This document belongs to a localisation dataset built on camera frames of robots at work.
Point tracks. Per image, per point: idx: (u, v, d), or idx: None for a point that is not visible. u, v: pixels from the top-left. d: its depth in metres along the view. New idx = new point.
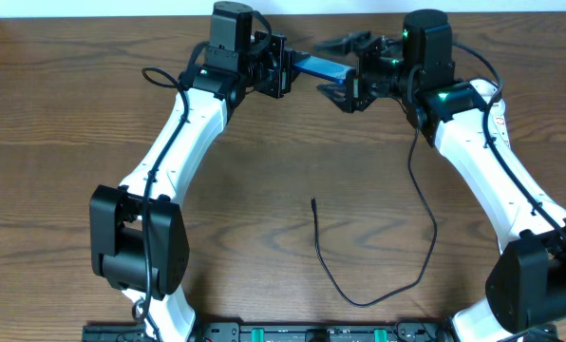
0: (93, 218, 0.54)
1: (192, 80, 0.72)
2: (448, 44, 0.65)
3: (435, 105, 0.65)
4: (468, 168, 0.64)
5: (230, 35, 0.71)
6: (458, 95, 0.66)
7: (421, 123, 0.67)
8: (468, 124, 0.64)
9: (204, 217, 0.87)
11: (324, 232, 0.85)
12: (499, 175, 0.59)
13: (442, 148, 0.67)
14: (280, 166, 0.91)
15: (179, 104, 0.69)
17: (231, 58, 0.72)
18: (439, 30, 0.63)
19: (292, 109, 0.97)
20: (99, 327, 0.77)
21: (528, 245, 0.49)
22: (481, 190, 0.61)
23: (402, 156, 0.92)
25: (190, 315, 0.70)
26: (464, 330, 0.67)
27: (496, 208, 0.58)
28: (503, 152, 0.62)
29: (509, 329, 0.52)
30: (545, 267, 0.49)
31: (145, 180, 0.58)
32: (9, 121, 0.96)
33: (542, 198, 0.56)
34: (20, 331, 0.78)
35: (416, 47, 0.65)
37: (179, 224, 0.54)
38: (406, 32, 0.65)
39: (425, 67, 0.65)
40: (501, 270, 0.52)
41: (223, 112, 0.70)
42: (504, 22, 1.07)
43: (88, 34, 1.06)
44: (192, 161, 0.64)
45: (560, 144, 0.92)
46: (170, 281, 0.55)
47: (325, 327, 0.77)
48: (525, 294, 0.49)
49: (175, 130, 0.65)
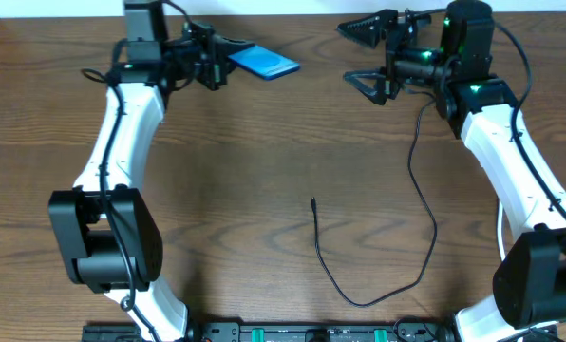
0: (56, 227, 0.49)
1: (121, 75, 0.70)
2: (488, 38, 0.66)
3: (466, 96, 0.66)
4: (489, 161, 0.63)
5: (147, 26, 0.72)
6: (492, 89, 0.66)
7: (449, 113, 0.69)
8: (495, 118, 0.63)
9: (204, 216, 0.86)
11: (325, 232, 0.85)
12: (523, 168, 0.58)
13: (467, 141, 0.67)
14: (281, 166, 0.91)
15: (112, 101, 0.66)
17: (152, 48, 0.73)
18: (480, 24, 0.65)
19: (292, 109, 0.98)
20: (99, 327, 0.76)
21: (541, 239, 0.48)
22: (500, 181, 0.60)
23: (402, 156, 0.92)
25: (183, 309, 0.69)
26: (465, 329, 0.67)
27: (515, 200, 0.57)
28: (528, 148, 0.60)
29: (512, 321, 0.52)
30: (555, 261, 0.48)
31: (98, 174, 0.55)
32: (9, 121, 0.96)
33: (562, 196, 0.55)
34: (18, 331, 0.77)
35: (456, 37, 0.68)
37: (142, 208, 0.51)
38: (448, 21, 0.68)
39: (462, 58, 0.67)
40: (512, 261, 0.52)
41: (158, 98, 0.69)
42: (503, 22, 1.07)
43: (88, 34, 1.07)
44: (140, 149, 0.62)
45: (562, 143, 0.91)
46: (149, 269, 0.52)
47: (325, 327, 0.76)
48: (531, 288, 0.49)
49: (111, 123, 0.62)
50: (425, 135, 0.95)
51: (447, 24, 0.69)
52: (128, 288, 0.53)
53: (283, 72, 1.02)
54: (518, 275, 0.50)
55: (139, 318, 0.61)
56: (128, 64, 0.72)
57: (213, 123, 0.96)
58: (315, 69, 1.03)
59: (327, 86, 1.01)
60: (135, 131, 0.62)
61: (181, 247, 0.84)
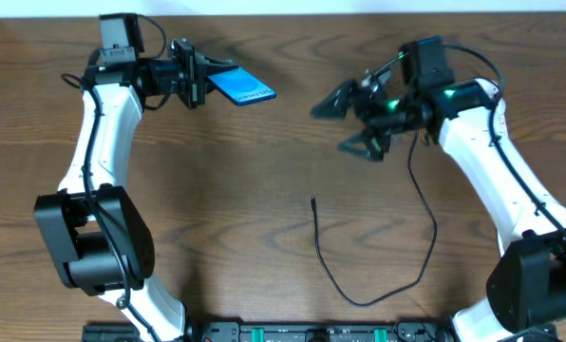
0: (44, 231, 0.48)
1: (97, 74, 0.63)
2: (441, 53, 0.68)
3: (440, 102, 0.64)
4: (469, 166, 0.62)
5: (122, 31, 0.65)
6: (465, 90, 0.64)
7: (425, 120, 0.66)
8: (474, 123, 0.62)
9: (204, 216, 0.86)
11: (324, 231, 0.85)
12: (505, 175, 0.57)
13: (446, 147, 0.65)
14: (280, 165, 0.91)
15: (88, 103, 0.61)
17: (127, 54, 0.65)
18: (429, 43, 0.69)
19: (292, 109, 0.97)
20: (100, 327, 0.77)
21: (529, 247, 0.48)
22: (483, 189, 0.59)
23: (402, 156, 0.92)
25: (181, 307, 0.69)
26: (463, 330, 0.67)
27: (499, 207, 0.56)
28: (507, 152, 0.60)
29: (510, 329, 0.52)
30: (546, 266, 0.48)
31: (82, 176, 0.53)
32: (9, 121, 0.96)
33: (547, 199, 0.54)
34: (19, 331, 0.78)
35: (412, 62, 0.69)
37: (130, 206, 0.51)
38: (401, 55, 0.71)
39: (424, 74, 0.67)
40: (502, 270, 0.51)
41: (135, 97, 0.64)
42: (505, 21, 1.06)
43: (87, 34, 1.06)
44: (122, 148, 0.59)
45: (560, 143, 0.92)
46: (144, 266, 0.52)
47: (325, 327, 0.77)
48: (525, 294, 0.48)
49: (87, 128, 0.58)
50: None
51: (401, 57, 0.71)
52: (123, 287, 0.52)
53: (255, 100, 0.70)
54: (511, 284, 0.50)
55: (137, 319, 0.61)
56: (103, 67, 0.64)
57: (212, 123, 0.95)
58: (313, 69, 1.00)
59: (326, 85, 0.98)
60: (113, 133, 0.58)
61: (181, 247, 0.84)
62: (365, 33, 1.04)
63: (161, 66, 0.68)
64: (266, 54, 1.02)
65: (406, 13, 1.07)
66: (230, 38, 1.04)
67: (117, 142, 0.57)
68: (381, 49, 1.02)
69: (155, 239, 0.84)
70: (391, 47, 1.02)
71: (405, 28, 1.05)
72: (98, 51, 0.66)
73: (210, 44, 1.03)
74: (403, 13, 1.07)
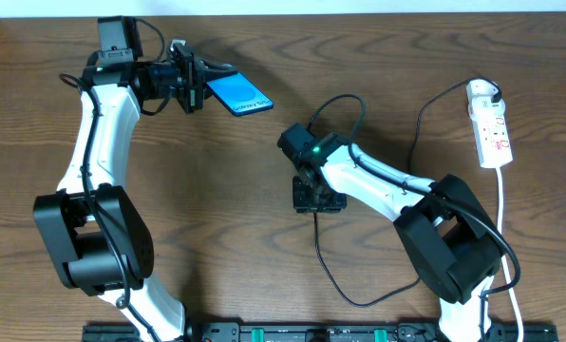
0: (42, 232, 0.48)
1: (93, 74, 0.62)
2: (303, 135, 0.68)
3: (311, 161, 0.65)
4: (358, 194, 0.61)
5: (122, 35, 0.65)
6: (330, 143, 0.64)
7: (312, 179, 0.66)
8: (338, 159, 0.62)
9: (204, 217, 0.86)
11: (324, 232, 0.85)
12: (373, 182, 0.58)
13: (337, 188, 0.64)
14: (280, 166, 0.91)
15: (85, 104, 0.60)
17: (126, 56, 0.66)
18: (292, 129, 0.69)
19: (292, 109, 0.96)
20: (100, 327, 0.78)
21: (408, 218, 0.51)
22: (370, 203, 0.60)
23: (403, 157, 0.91)
25: (181, 307, 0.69)
26: (453, 331, 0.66)
27: (386, 210, 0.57)
28: (374, 165, 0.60)
29: (451, 298, 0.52)
30: (431, 226, 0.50)
31: (80, 176, 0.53)
32: (8, 122, 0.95)
33: (405, 175, 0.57)
34: (20, 331, 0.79)
35: (292, 154, 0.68)
37: (129, 206, 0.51)
38: (282, 149, 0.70)
39: (299, 154, 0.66)
40: (409, 252, 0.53)
41: (132, 96, 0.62)
42: (506, 21, 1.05)
43: (87, 33, 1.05)
44: (120, 149, 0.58)
45: (559, 144, 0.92)
46: (143, 266, 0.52)
47: (325, 327, 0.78)
48: (432, 260, 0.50)
49: (84, 128, 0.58)
50: (426, 134, 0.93)
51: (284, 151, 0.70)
52: (122, 287, 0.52)
53: (254, 109, 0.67)
54: (418, 256, 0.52)
55: (137, 320, 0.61)
56: (100, 66, 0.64)
57: (212, 123, 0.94)
58: (314, 69, 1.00)
59: (326, 86, 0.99)
60: (110, 133, 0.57)
61: (181, 247, 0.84)
62: (366, 34, 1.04)
63: (160, 70, 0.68)
64: (266, 56, 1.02)
65: (407, 14, 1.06)
66: (230, 39, 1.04)
67: (114, 142, 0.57)
68: (380, 51, 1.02)
69: (156, 239, 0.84)
70: (391, 47, 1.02)
71: (406, 28, 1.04)
72: (96, 53, 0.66)
73: (210, 47, 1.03)
74: (405, 14, 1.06)
